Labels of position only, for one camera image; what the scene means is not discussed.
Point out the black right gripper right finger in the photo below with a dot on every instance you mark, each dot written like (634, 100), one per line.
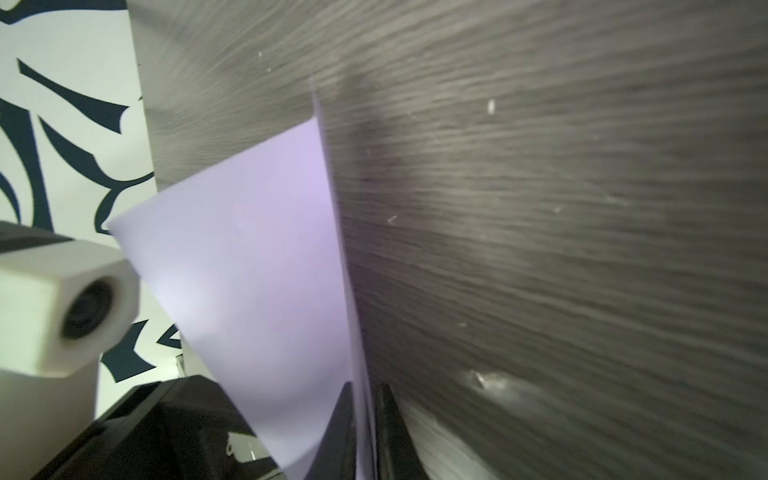
(396, 456)

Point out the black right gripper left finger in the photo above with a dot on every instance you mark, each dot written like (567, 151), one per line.
(336, 455)

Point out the lilac square paper sheet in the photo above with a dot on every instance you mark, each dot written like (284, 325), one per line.
(247, 260)

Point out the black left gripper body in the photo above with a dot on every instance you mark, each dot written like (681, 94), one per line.
(175, 429)

